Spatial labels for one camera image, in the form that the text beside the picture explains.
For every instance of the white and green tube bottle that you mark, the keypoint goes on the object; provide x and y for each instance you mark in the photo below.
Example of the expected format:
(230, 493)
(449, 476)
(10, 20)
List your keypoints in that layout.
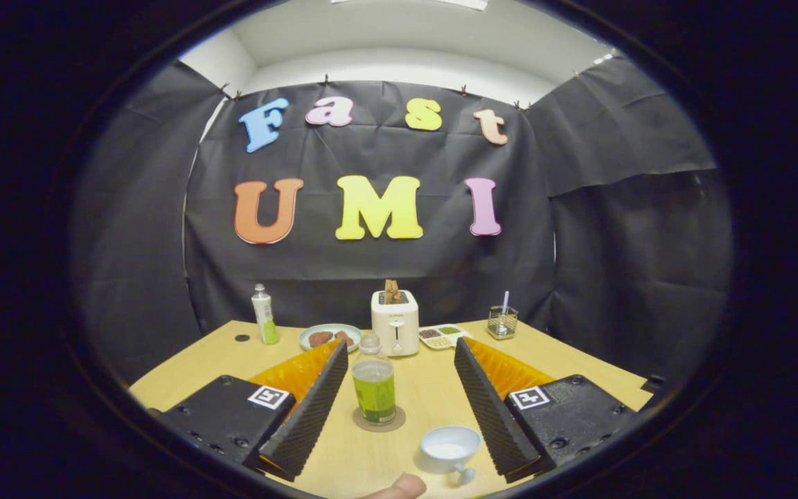
(264, 315)

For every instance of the brown toast slice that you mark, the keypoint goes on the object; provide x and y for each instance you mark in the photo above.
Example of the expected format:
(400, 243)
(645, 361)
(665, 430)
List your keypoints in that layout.
(392, 291)

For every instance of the white pen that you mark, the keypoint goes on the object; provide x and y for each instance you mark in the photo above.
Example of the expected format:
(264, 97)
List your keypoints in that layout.
(506, 298)

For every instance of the white divided snack tray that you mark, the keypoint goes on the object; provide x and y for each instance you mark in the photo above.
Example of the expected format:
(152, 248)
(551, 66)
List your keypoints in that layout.
(444, 336)

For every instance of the black backdrop cloth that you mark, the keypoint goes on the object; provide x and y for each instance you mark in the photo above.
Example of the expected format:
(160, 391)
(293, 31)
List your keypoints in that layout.
(385, 267)

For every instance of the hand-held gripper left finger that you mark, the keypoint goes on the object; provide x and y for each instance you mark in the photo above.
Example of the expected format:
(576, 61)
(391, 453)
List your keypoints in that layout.
(312, 419)

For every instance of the cream toaster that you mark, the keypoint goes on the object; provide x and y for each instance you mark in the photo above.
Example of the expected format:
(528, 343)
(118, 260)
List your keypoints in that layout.
(395, 326)

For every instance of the pale grey cup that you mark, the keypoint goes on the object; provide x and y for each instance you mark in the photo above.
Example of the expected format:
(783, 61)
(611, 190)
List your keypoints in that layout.
(451, 443)

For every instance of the green label juice bottle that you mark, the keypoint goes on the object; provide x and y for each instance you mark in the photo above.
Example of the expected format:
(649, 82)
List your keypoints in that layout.
(375, 391)

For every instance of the black table clamp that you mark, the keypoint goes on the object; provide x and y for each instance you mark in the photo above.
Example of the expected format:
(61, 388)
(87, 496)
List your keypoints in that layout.
(654, 383)

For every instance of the wooden table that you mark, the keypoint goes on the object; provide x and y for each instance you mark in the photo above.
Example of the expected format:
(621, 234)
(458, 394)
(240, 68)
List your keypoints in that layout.
(433, 388)

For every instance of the round brown coaster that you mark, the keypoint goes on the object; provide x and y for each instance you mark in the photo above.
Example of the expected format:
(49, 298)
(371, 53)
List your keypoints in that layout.
(399, 421)

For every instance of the pale green plate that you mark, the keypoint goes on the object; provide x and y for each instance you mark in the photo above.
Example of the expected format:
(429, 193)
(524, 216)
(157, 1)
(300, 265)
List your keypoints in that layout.
(330, 327)

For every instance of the brown food piece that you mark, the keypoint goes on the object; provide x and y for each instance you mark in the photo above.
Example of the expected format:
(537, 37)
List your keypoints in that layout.
(320, 339)
(344, 337)

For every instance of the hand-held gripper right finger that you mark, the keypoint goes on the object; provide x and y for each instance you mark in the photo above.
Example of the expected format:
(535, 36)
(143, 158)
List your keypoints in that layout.
(489, 416)

